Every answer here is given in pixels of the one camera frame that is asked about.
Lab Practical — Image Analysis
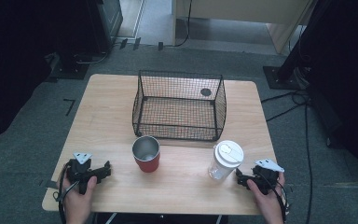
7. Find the long black floor cable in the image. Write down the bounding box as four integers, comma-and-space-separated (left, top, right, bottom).
303, 102, 314, 224

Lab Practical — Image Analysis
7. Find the person's left hand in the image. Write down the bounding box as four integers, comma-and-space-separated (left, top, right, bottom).
63, 175, 99, 217

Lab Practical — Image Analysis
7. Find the black angled floor tape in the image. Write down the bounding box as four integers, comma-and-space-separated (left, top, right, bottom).
62, 98, 76, 117

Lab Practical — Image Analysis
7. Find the red steel cup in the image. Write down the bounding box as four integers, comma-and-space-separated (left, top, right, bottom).
131, 135, 161, 174

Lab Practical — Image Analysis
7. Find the person's right hand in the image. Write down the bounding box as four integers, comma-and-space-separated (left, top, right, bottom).
246, 171, 287, 218

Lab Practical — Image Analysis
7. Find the right hand-held gripper cable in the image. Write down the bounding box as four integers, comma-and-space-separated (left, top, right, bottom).
259, 171, 291, 224

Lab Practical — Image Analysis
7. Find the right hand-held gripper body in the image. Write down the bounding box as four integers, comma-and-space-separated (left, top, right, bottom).
243, 159, 285, 196

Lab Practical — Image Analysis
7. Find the dark cabinet with base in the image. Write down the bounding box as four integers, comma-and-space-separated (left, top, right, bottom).
45, 0, 124, 80

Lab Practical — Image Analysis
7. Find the black stand with base plate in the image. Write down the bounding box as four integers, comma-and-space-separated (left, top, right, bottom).
262, 0, 327, 91

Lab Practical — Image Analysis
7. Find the beige wooden furniture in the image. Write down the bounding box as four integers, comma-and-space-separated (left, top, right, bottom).
171, 0, 315, 56

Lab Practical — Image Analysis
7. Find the black wire mesh basket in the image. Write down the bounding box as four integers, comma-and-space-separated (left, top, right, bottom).
131, 69, 227, 143

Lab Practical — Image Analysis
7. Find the black hanging cable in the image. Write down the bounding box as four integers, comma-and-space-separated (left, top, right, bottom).
163, 0, 194, 49

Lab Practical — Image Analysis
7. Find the hand-held gripper cable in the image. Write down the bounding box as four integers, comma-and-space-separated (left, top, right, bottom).
259, 171, 291, 224
53, 161, 80, 224

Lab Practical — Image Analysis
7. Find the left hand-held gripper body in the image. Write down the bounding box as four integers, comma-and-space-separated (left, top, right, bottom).
66, 151, 106, 196

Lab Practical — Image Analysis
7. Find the left hand-held gripper cable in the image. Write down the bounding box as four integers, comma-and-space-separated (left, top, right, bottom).
53, 161, 80, 224

